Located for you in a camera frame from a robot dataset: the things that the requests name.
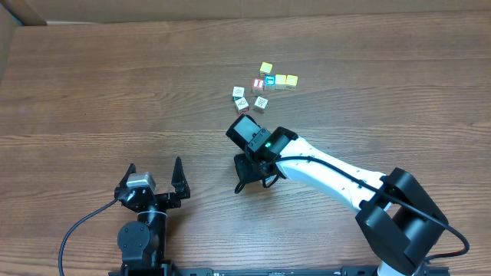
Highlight red letter I block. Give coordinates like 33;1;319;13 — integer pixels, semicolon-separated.
252;78;264;94

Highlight white block red side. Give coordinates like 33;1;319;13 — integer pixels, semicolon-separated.
234;97;249;114

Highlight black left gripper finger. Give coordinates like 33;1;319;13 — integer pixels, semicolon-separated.
114;163;137;196
171;157;190;199

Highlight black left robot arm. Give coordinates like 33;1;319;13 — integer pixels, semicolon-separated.
108;157;190;275

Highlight yellow block far top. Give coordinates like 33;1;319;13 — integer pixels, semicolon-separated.
259;62;273;77

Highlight blue letter block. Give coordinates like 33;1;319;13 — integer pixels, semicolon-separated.
264;75;275;90

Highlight yellow block middle row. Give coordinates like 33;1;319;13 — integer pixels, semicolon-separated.
275;74;287;90

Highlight white block green side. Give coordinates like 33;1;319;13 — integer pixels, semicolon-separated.
232;86;245;101

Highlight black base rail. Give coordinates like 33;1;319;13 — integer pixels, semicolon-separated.
108;264;452;276

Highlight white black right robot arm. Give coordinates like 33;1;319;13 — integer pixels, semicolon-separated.
226;115;448;275

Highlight white letter W block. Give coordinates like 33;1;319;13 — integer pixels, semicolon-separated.
254;97;269;113

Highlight yellow block row end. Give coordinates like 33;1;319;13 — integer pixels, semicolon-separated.
285;74;298;90

